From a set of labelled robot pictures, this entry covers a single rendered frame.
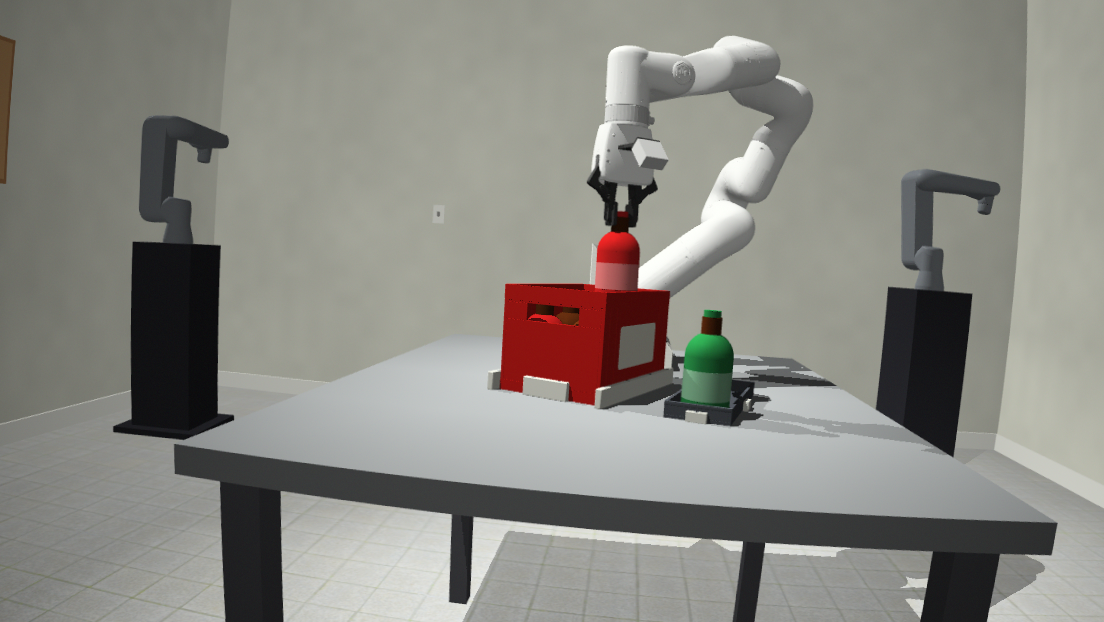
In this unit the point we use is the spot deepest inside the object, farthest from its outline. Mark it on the brown bottle with cream cap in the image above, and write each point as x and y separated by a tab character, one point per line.
569	316

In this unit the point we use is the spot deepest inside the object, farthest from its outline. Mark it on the green bottle with pale green label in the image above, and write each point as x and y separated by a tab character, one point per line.
708	365

